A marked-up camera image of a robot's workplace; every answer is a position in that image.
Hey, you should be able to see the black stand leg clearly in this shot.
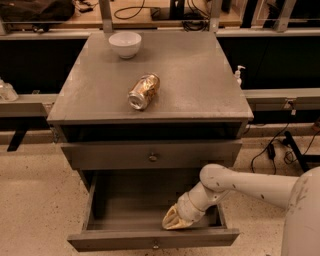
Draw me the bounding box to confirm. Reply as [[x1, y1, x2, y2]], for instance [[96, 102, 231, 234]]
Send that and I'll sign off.
[[284, 131, 320, 172]]

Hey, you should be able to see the white ceramic bowl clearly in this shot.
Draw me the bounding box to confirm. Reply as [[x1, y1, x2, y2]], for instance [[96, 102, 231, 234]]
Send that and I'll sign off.
[[108, 31, 142, 59]]

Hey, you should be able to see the black floor cable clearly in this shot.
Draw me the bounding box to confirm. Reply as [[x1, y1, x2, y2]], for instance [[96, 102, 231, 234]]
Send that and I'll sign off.
[[250, 101, 320, 176]]

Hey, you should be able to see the black bag on desk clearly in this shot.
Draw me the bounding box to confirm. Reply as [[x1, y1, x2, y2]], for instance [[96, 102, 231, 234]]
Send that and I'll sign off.
[[0, 0, 75, 22]]

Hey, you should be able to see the black cable bundle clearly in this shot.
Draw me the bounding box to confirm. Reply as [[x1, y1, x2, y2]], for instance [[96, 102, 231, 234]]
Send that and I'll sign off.
[[181, 0, 212, 33]]

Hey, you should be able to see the black cable on desk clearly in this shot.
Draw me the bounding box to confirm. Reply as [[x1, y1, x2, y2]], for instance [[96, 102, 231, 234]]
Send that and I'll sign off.
[[113, 0, 147, 21]]

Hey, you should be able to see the grey drawer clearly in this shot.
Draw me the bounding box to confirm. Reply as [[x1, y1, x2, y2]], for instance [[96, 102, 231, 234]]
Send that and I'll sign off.
[[62, 139, 242, 170], [68, 169, 239, 252]]

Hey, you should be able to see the grey top drawer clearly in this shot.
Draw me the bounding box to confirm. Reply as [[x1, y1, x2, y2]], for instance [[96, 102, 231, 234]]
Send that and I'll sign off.
[[62, 139, 242, 170]]

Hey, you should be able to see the white pump dispenser bottle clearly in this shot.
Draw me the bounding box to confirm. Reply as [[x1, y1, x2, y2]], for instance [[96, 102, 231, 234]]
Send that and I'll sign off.
[[234, 65, 246, 86]]

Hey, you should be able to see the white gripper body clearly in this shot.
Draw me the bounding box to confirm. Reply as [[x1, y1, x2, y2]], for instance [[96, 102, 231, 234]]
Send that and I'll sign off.
[[177, 182, 229, 224]]

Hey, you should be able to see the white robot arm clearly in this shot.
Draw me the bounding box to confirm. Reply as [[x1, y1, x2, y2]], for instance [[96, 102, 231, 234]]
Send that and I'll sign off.
[[162, 164, 320, 256]]

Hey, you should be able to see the grey drawer cabinet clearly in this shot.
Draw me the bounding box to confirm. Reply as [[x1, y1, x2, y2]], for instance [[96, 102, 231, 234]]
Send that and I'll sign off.
[[46, 30, 254, 201]]

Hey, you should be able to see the crushed golden soda can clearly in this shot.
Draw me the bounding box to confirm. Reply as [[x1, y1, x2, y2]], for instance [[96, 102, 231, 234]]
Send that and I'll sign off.
[[128, 73, 160, 110]]

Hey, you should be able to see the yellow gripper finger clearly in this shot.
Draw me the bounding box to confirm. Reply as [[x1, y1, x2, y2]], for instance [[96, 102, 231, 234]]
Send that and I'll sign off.
[[162, 205, 180, 221], [162, 216, 192, 230]]

